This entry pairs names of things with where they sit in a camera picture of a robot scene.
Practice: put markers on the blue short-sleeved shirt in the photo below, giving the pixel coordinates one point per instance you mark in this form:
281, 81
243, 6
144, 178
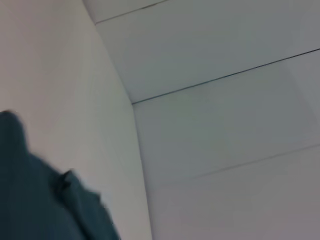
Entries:
37, 195

